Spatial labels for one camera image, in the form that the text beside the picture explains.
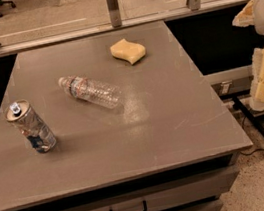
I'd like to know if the middle metal railing bracket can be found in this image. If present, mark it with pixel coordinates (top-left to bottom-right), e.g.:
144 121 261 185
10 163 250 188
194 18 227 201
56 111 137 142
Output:
106 0 122 27

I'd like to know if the grey upper drawer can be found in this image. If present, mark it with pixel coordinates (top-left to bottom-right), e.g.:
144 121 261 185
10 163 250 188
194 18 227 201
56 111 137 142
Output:
0 163 248 211

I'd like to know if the black stand leg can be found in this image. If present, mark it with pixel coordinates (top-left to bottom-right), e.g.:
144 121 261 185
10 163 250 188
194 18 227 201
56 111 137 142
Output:
231 96 264 137

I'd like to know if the yellow sponge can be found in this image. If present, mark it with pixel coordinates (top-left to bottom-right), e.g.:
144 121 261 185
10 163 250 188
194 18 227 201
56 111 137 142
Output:
110 39 146 65

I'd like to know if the clear plastic water bottle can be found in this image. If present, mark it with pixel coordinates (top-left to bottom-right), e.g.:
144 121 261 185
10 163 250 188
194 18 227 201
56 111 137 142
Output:
58 76 121 109

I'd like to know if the metal railing base rail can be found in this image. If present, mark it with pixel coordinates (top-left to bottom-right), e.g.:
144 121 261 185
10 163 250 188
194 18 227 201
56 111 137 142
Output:
0 0 249 57

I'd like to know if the silver blue drink can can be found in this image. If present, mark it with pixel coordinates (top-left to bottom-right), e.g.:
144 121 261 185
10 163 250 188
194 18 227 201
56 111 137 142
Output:
5 99 57 154

